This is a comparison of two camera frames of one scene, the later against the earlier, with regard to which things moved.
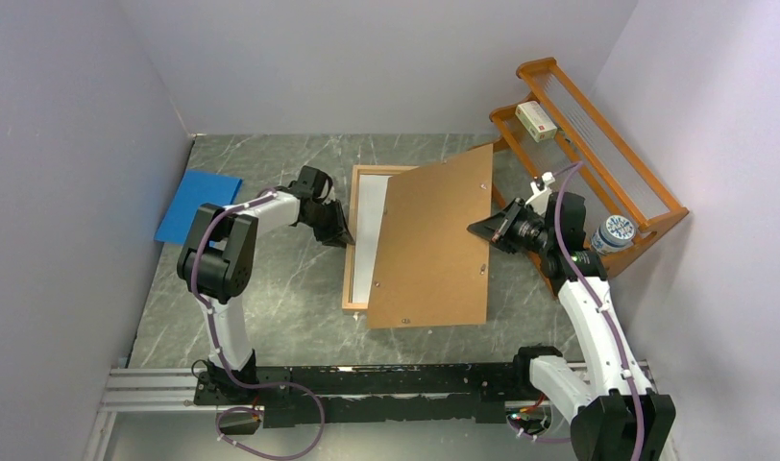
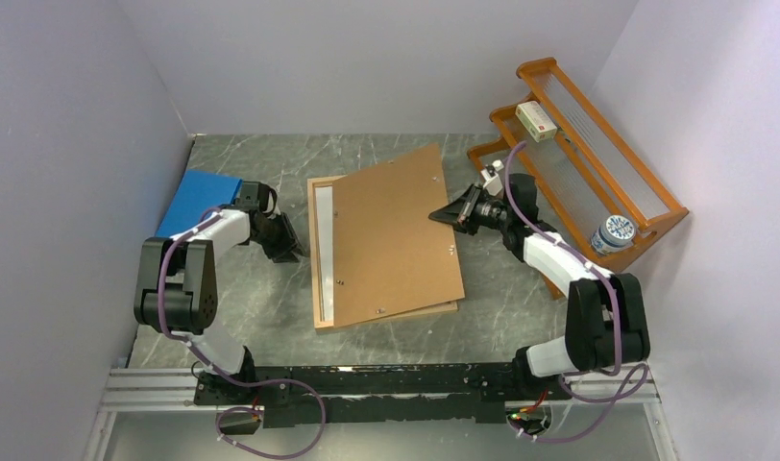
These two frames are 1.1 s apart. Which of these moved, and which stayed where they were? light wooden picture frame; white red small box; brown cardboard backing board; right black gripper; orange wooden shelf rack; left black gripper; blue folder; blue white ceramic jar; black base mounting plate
Moved: left black gripper; light wooden picture frame; right black gripper; brown cardboard backing board
Stayed: white red small box; black base mounting plate; blue white ceramic jar; orange wooden shelf rack; blue folder
